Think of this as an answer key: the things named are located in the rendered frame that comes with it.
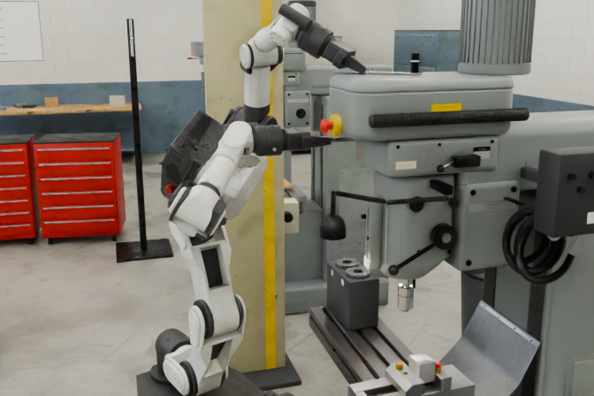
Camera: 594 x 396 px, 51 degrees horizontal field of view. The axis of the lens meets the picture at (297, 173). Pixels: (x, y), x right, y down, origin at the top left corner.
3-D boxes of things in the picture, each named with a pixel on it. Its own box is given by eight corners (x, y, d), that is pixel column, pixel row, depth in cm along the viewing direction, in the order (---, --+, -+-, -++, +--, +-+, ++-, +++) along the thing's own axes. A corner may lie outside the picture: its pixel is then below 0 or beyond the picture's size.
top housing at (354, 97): (356, 144, 158) (357, 80, 154) (323, 129, 183) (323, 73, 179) (516, 135, 171) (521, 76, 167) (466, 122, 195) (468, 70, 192)
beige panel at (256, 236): (212, 399, 350) (196, -32, 298) (202, 363, 387) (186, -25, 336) (301, 384, 364) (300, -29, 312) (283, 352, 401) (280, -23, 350)
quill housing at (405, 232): (393, 289, 173) (397, 177, 166) (365, 263, 193) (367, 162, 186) (454, 281, 179) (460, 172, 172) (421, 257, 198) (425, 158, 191)
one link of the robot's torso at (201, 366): (168, 378, 251) (186, 297, 225) (212, 363, 263) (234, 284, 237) (184, 410, 242) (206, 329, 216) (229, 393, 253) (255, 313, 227)
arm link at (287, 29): (300, 61, 182) (269, 41, 184) (321, 35, 185) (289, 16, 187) (302, 41, 171) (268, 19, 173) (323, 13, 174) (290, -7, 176)
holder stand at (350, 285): (348, 331, 227) (349, 279, 222) (325, 306, 247) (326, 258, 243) (378, 325, 231) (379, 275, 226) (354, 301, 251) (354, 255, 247)
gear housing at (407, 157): (388, 179, 164) (389, 141, 161) (354, 161, 186) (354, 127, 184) (499, 171, 173) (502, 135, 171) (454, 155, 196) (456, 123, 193)
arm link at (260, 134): (270, 140, 175) (231, 142, 171) (266, 166, 182) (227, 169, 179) (263, 112, 182) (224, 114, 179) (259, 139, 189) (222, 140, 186)
